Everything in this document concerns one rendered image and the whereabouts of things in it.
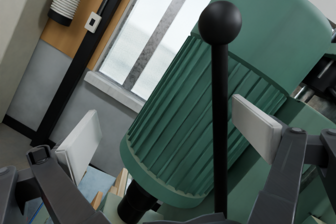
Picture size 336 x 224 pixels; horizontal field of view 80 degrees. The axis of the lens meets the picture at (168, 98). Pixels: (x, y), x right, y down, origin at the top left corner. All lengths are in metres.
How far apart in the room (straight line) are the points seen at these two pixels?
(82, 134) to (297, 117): 0.27
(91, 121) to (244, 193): 0.26
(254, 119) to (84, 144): 0.13
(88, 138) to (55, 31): 1.74
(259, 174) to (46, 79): 1.84
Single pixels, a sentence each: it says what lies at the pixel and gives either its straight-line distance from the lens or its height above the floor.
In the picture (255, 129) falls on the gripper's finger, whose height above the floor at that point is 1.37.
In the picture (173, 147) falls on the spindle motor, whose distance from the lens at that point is 0.28.
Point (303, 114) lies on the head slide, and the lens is 0.33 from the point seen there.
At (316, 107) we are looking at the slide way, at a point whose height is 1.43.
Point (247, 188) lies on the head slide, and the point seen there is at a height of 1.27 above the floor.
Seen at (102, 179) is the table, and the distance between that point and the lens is 0.75.
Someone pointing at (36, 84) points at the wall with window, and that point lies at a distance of 2.05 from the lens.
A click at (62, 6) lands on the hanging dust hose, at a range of 1.67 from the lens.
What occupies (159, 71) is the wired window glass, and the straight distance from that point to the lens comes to 1.72.
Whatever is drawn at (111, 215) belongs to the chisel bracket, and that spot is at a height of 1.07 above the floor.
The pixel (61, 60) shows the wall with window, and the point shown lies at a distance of 1.90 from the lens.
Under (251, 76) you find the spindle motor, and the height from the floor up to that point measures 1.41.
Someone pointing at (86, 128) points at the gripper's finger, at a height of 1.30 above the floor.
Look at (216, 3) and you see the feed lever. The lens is 0.17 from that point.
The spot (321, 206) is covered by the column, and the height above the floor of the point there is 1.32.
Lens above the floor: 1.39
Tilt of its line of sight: 13 degrees down
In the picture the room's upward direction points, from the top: 34 degrees clockwise
